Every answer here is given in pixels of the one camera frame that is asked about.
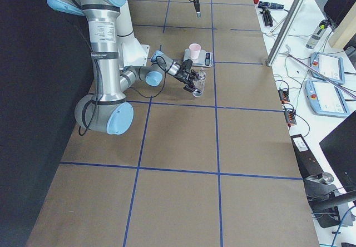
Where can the clear glass sauce bottle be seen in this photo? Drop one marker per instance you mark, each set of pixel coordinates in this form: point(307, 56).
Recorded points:
point(199, 82)

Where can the pink paper cup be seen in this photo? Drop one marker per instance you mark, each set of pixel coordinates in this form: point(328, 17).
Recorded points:
point(194, 51)

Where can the black monitor arm base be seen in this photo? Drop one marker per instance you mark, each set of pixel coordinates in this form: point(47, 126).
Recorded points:
point(328, 204)

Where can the digital kitchen scale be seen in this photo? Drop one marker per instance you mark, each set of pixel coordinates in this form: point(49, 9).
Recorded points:
point(205, 59)

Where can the black folded tripod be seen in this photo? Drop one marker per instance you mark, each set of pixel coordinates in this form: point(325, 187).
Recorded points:
point(267, 18)

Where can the far orange terminal block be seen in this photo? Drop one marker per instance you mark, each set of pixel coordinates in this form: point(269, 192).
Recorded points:
point(283, 93)

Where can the orange terminal block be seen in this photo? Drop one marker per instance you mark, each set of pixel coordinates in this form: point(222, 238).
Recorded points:
point(283, 93)
point(290, 114)

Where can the near orange terminal block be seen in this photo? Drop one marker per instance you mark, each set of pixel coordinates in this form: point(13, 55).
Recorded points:
point(290, 114)

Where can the clear water bottle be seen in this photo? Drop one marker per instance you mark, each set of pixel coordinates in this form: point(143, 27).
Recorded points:
point(317, 34)

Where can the near teach pendant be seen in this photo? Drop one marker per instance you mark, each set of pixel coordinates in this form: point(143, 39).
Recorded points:
point(325, 99)

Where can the teach pendant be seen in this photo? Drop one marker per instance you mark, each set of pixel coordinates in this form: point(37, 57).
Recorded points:
point(328, 65)
point(325, 99)

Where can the far teach pendant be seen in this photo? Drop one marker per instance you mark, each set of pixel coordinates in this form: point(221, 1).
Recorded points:
point(328, 65)

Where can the long reacher grabber stick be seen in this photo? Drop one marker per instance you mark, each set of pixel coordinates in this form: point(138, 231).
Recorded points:
point(345, 90)

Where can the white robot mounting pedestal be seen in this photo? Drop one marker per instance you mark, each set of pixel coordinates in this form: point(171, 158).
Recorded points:
point(131, 51)

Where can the aluminium frame post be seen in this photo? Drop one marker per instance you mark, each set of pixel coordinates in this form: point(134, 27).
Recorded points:
point(283, 34)

